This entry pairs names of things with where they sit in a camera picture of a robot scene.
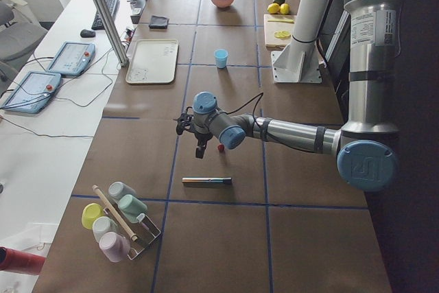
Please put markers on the grey office chair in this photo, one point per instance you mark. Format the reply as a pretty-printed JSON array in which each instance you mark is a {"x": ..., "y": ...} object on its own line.
[{"x": 18, "y": 41}]

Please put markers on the lemon slices stack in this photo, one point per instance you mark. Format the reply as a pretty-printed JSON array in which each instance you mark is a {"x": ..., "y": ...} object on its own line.
[{"x": 283, "y": 35}]

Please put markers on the yellow cup on rack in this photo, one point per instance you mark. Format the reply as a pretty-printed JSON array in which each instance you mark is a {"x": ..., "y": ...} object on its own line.
[{"x": 90, "y": 213}]

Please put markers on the wooden cutting board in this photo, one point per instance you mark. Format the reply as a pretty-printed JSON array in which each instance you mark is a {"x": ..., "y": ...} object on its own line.
[{"x": 278, "y": 29}]

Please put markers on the pale white cup on rack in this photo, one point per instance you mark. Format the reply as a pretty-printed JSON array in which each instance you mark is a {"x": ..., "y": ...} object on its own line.
[{"x": 103, "y": 225}]

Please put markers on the mint green cup on rack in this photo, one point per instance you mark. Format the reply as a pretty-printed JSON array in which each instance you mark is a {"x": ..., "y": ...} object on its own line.
[{"x": 131, "y": 207}]

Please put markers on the steel muddler black tip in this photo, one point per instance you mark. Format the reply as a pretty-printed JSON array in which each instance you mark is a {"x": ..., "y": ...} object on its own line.
[{"x": 207, "y": 181}]

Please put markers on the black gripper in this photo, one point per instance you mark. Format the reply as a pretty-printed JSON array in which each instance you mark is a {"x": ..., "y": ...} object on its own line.
[{"x": 202, "y": 138}]

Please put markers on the blue teach pendant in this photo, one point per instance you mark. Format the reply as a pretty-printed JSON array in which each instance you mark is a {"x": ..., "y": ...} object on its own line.
[
  {"x": 33, "y": 93},
  {"x": 72, "y": 59}
]

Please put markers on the white camera mast with base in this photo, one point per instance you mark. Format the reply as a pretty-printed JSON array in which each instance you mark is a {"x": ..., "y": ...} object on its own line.
[{"x": 298, "y": 62}]

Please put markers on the cream bear serving tray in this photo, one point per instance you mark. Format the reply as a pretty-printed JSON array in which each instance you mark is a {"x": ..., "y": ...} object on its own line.
[{"x": 153, "y": 62}]

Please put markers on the far blue teach pendant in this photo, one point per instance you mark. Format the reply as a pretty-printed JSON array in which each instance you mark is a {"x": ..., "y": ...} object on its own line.
[{"x": 72, "y": 59}]

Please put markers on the wooden rack handle rod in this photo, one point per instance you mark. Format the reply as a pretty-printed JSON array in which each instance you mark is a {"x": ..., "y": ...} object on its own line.
[{"x": 132, "y": 235}]

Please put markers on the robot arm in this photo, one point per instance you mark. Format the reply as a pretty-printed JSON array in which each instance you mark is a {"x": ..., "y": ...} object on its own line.
[{"x": 363, "y": 146}]

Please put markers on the dark grey folded cloth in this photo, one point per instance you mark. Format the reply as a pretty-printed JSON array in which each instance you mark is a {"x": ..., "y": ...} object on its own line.
[{"x": 158, "y": 22}]

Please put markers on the near blue teach pendant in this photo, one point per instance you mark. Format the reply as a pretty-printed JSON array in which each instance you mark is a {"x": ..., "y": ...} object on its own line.
[{"x": 33, "y": 93}]

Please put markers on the aluminium frame post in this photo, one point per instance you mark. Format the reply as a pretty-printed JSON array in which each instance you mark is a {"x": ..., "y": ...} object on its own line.
[{"x": 111, "y": 32}]

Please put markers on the pink cup on rack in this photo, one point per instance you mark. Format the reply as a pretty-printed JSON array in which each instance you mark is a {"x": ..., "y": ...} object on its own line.
[{"x": 115, "y": 246}]

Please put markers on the red cylinder object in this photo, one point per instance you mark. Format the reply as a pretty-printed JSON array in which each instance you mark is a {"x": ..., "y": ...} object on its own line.
[{"x": 21, "y": 262}]

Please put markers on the yellow lemon near avocado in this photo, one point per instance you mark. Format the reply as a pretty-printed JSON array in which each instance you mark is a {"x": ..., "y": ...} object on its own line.
[{"x": 284, "y": 9}]

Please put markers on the light blue plastic cup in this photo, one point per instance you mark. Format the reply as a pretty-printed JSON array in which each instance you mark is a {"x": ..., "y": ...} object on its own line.
[{"x": 221, "y": 57}]

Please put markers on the yellow lemon outer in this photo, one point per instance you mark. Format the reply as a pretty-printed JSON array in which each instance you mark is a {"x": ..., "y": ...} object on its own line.
[{"x": 273, "y": 8}]

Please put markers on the grey cup on rack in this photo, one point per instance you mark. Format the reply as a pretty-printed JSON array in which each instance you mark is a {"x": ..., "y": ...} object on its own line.
[{"x": 118, "y": 189}]

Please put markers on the white wire cup rack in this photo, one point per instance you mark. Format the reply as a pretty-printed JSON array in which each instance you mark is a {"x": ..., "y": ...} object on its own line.
[{"x": 146, "y": 230}]

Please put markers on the black computer mouse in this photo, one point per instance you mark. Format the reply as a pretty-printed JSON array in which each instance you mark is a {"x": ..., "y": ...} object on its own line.
[{"x": 87, "y": 33}]

